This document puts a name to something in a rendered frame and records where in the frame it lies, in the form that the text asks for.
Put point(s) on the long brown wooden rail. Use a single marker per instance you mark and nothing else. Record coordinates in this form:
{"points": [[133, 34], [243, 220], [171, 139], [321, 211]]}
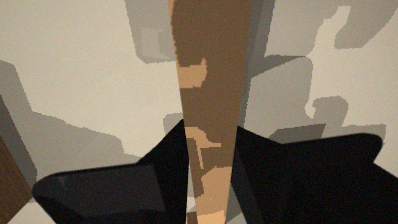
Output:
{"points": [[210, 39]]}

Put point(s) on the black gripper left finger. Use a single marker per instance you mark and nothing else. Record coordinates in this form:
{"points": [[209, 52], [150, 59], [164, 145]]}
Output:
{"points": [[157, 182]]}

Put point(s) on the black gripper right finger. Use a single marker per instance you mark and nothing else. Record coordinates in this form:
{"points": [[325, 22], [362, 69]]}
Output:
{"points": [[263, 170]]}

